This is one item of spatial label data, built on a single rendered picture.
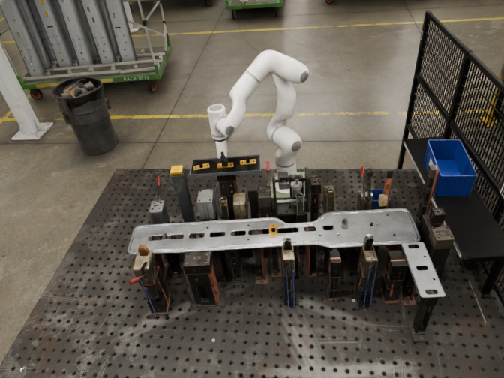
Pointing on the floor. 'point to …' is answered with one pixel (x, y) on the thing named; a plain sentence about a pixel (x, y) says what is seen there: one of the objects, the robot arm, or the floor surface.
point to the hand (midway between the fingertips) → (224, 161)
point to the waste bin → (87, 113)
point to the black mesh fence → (458, 115)
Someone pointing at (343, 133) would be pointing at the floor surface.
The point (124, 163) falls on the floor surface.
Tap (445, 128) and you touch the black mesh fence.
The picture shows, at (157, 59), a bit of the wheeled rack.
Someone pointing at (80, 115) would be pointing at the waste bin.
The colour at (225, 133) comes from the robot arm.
